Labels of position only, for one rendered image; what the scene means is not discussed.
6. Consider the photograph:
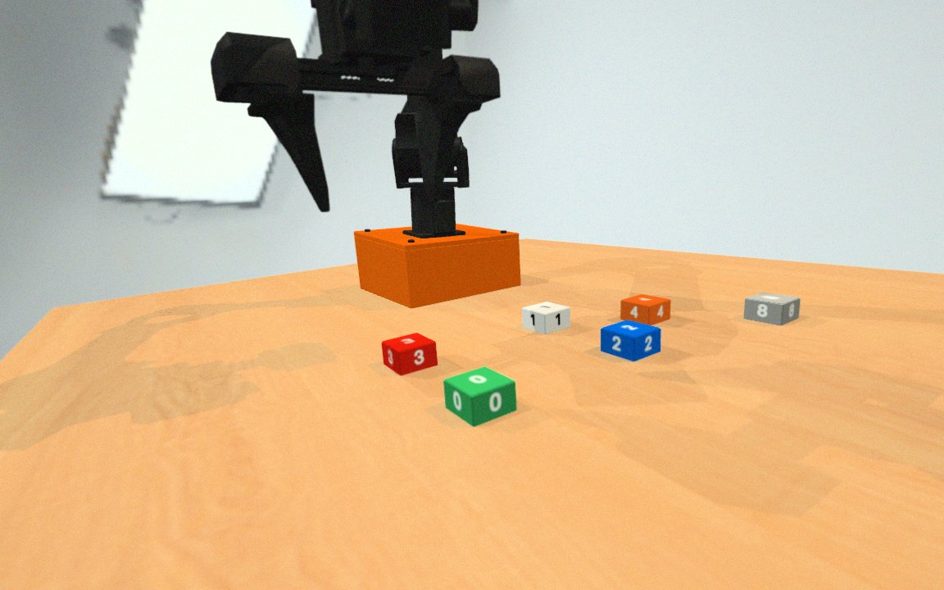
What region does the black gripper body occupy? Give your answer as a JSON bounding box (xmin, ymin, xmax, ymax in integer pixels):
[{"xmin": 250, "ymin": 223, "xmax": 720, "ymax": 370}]
[{"xmin": 211, "ymin": 0, "xmax": 501, "ymax": 110}]

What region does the green block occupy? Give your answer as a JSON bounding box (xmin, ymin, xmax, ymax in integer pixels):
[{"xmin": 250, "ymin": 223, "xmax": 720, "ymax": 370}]
[{"xmin": 443, "ymin": 366, "xmax": 517, "ymax": 427}]

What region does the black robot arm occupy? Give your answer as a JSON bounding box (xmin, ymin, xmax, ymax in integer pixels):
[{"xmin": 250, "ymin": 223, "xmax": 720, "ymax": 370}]
[{"xmin": 335, "ymin": 0, "xmax": 479, "ymax": 238}]

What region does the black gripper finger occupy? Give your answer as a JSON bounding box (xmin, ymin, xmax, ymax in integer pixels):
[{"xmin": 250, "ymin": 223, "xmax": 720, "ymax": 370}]
[
  {"xmin": 247, "ymin": 92, "xmax": 330, "ymax": 212},
  {"xmin": 414, "ymin": 100, "xmax": 483, "ymax": 202}
]

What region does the blue block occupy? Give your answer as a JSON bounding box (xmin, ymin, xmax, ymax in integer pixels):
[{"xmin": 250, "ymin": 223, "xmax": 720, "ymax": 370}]
[{"xmin": 601, "ymin": 320, "xmax": 661, "ymax": 361}]

